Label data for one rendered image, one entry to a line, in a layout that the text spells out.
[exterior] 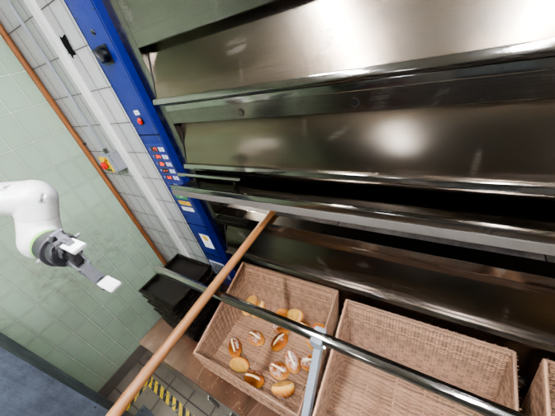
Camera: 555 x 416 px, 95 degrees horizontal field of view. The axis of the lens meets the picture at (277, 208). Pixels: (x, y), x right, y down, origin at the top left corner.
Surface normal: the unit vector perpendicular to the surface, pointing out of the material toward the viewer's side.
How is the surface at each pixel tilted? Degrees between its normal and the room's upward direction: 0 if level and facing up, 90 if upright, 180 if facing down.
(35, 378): 90
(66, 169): 90
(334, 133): 70
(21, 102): 90
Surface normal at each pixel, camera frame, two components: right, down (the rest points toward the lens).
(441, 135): -0.53, 0.29
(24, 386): 0.83, 0.15
